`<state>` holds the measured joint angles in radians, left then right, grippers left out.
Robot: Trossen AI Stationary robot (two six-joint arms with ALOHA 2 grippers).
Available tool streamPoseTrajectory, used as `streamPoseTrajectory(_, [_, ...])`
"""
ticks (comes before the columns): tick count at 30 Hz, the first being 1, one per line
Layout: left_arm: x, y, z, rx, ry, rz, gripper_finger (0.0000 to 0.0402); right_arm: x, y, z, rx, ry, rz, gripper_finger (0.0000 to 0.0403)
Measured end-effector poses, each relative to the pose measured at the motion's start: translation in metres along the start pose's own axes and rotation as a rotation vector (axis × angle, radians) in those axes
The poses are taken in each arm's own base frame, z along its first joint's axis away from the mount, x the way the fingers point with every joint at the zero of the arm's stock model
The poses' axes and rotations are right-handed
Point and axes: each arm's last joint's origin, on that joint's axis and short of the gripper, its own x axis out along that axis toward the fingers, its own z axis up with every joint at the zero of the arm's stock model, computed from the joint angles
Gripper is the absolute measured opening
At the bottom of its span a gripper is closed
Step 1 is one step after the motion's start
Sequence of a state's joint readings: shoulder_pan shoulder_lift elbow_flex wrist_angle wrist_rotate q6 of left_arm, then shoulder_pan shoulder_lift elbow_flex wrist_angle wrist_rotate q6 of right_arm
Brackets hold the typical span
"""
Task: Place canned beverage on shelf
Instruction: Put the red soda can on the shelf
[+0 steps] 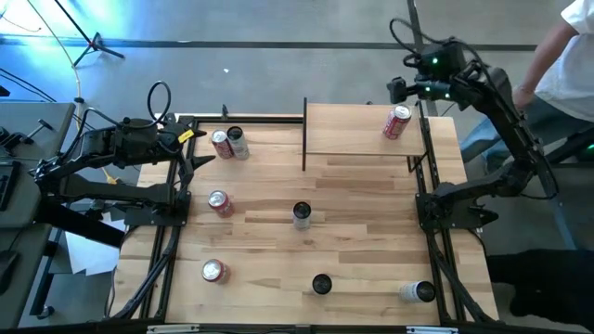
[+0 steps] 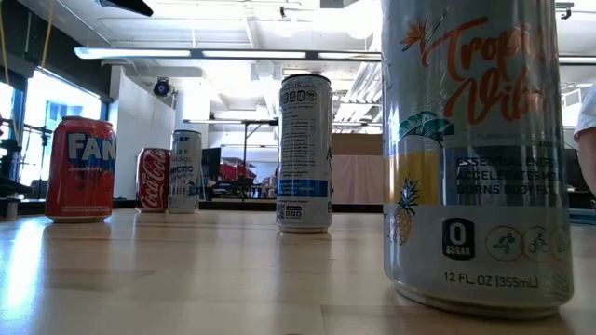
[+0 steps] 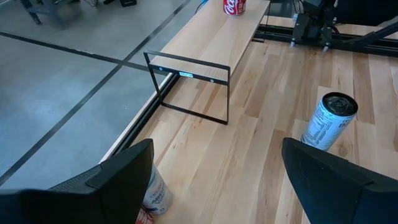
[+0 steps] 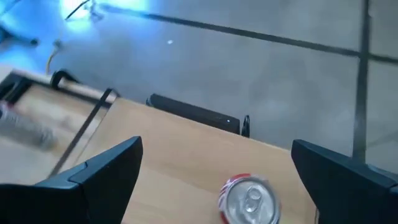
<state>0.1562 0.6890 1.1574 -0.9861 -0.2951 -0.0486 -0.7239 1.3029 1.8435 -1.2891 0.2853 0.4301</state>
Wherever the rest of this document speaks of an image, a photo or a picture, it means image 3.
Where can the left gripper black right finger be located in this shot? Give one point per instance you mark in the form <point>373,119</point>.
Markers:
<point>342,196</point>

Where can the wooden shelf black metal frame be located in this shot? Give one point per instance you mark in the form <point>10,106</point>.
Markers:
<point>214,34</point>

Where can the white Celsius can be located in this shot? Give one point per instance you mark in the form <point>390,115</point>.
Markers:
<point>326,124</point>

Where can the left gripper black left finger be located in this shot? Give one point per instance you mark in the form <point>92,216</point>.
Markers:
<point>93,199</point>

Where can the small black box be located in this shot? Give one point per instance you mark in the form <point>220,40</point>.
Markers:
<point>128,2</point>

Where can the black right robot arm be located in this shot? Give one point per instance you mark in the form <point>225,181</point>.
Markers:
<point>314,21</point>

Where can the red Coca-Cola can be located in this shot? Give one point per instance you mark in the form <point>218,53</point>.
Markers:
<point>234,7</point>
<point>144,217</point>

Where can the black table frame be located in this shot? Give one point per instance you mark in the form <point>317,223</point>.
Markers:
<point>367,48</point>

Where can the Celsius Arctic Vibe can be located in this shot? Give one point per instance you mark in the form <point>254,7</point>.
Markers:
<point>158,193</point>

